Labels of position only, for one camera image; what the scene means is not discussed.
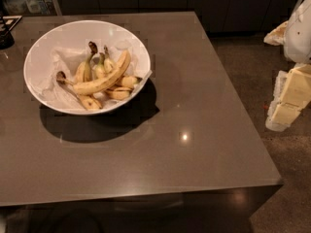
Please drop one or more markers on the white paper liner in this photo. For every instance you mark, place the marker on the white paper liner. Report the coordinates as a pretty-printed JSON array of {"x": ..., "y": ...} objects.
[{"x": 63, "y": 98}]

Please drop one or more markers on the short banana right side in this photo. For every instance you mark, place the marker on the short banana right side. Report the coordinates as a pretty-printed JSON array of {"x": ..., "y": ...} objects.
[{"x": 123, "y": 87}]

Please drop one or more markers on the bottom banana with long stem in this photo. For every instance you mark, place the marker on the bottom banana with long stem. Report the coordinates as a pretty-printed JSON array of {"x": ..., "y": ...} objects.
[{"x": 88, "y": 101}]

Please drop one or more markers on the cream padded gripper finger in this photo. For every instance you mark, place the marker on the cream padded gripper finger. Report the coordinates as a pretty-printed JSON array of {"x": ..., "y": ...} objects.
[{"x": 292, "y": 93}]

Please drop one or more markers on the dark object at left edge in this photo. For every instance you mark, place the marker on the dark object at left edge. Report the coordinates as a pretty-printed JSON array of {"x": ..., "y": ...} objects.
[{"x": 7, "y": 23}]

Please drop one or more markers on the long yellow banana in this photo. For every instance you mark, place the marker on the long yellow banana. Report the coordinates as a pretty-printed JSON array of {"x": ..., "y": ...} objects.
[{"x": 101, "y": 84}]

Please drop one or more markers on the small greenish banana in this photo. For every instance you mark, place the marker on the small greenish banana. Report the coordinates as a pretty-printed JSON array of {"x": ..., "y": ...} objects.
[{"x": 105, "y": 64}]

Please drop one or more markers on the yellow banana with dark stem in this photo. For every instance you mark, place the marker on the yellow banana with dark stem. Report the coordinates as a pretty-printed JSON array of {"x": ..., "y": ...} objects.
[{"x": 83, "y": 73}]

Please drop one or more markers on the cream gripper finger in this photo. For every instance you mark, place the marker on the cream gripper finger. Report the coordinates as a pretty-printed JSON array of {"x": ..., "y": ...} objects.
[{"x": 277, "y": 36}]

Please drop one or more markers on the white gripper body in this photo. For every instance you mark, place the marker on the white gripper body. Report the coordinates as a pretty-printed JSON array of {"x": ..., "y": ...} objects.
[{"x": 298, "y": 33}]

